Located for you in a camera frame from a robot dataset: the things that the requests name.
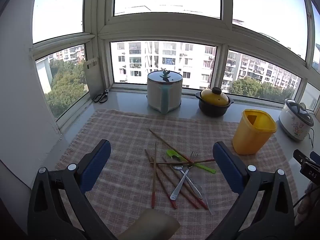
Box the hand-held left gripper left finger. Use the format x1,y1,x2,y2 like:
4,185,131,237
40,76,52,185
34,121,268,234
27,139,118,240

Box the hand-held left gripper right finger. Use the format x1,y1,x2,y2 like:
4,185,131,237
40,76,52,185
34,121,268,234
207,141,295,240

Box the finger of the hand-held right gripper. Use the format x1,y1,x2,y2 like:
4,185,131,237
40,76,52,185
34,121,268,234
293,149,310,167

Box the yellow plastic container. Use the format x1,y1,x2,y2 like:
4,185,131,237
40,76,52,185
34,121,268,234
232,109,277,155

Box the metal fork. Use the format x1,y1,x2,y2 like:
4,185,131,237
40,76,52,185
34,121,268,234
170,151,199,201

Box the person's right hand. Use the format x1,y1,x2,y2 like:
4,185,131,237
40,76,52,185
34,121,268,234
296,181,320,227

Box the white floral rice cooker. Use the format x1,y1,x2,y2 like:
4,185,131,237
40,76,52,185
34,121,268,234
279,98,314,142

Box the metal spoon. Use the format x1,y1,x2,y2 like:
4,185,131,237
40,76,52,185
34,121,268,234
173,165,203,200

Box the clear plastic utensil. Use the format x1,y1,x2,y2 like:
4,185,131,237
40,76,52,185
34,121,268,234
199,186,213,215

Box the pink checked woven cloth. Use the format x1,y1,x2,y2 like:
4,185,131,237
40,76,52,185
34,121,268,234
55,109,299,240

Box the green plastic spoon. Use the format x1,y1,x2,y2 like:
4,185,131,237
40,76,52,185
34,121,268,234
166,149,216,174

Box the black clay pot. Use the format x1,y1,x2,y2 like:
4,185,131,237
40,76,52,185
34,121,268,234
195,91,234,117

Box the yellow clay pot lid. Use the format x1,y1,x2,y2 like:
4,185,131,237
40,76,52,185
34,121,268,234
201,87,230,107

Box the tan rounded object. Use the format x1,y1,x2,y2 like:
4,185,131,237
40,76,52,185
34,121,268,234
117,209,181,240

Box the green trees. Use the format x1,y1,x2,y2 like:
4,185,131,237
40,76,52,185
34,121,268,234
45,59,295,118

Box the white cutting board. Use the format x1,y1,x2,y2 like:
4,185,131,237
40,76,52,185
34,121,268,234
83,57,105,98

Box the white teal electric cooker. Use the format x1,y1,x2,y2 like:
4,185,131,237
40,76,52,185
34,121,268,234
146,79,183,115

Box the glass cooker lid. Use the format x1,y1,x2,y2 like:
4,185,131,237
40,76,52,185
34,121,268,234
147,70,183,84

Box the apartment buildings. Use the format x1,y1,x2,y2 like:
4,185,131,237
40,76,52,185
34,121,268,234
35,5,320,98

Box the black handled scissors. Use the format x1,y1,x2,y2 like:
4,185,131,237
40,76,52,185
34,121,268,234
93,89,109,103

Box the white window frame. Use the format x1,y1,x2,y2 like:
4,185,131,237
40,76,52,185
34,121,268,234
31,0,320,130

